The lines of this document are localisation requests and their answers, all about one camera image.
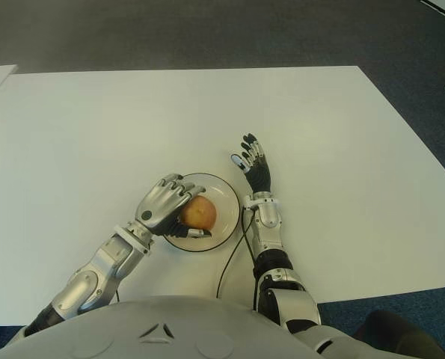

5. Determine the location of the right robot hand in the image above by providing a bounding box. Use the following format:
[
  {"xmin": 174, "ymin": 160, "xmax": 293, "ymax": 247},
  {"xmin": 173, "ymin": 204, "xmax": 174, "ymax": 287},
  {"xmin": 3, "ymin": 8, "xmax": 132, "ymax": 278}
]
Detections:
[{"xmin": 228, "ymin": 132, "xmax": 272, "ymax": 195}]

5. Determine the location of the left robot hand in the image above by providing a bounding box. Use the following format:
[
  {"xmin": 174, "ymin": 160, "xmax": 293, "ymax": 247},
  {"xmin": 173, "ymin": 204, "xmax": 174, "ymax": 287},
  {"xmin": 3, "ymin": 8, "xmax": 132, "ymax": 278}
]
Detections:
[{"xmin": 133, "ymin": 174, "xmax": 212, "ymax": 239}]

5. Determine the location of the red yellow apple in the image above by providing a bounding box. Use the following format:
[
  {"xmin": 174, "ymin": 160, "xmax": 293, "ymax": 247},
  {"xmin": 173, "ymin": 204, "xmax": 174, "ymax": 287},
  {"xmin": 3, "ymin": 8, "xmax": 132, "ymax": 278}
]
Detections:
[{"xmin": 179, "ymin": 196, "xmax": 218, "ymax": 230}]

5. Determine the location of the white plate black rim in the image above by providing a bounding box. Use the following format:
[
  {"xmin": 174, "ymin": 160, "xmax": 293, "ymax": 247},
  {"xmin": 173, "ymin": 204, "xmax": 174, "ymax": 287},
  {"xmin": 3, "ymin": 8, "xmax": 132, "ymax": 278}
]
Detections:
[{"xmin": 162, "ymin": 172, "xmax": 242, "ymax": 254}]

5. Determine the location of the grey robot torso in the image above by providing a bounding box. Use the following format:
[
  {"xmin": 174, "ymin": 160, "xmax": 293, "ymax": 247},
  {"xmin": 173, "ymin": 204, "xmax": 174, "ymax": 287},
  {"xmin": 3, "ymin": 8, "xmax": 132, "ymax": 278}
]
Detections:
[{"xmin": 0, "ymin": 295, "xmax": 361, "ymax": 359}]

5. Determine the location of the dark brown rounded object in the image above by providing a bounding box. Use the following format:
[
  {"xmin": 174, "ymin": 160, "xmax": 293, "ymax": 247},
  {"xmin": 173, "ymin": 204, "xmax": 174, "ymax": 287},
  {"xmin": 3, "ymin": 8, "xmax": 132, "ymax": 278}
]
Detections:
[{"xmin": 352, "ymin": 308, "xmax": 445, "ymax": 359}]

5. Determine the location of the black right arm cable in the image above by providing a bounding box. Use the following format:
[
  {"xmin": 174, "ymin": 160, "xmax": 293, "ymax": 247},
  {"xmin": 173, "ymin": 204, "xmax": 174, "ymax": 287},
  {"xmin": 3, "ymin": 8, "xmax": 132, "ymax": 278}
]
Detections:
[{"xmin": 216, "ymin": 208, "xmax": 259, "ymax": 311}]

